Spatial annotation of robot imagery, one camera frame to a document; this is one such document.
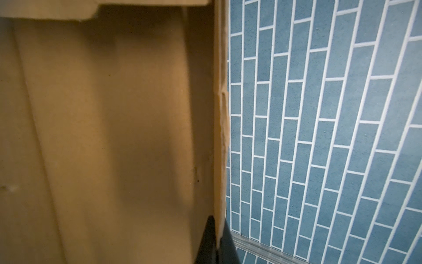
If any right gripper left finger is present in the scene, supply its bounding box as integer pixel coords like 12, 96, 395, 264
194, 216, 217, 264

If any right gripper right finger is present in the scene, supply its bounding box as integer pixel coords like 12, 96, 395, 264
218, 221, 240, 264

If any cardboard stack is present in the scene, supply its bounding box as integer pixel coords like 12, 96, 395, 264
1, 1, 230, 264

